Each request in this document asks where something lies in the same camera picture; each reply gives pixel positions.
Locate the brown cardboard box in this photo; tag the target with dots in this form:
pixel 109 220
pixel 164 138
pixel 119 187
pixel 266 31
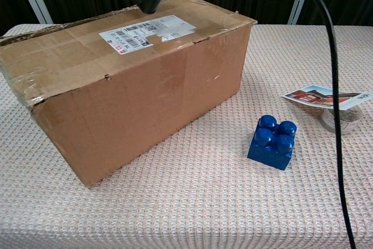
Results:
pixel 145 85

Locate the red building postcard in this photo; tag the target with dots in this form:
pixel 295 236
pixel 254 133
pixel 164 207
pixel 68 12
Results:
pixel 309 95

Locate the blue plastic building block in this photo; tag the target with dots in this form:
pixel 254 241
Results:
pixel 271 155

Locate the beige waffle tablecloth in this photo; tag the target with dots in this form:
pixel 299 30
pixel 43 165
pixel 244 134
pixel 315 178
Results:
pixel 204 202

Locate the round clear plastic container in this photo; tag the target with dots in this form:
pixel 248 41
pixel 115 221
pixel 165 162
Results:
pixel 348 123

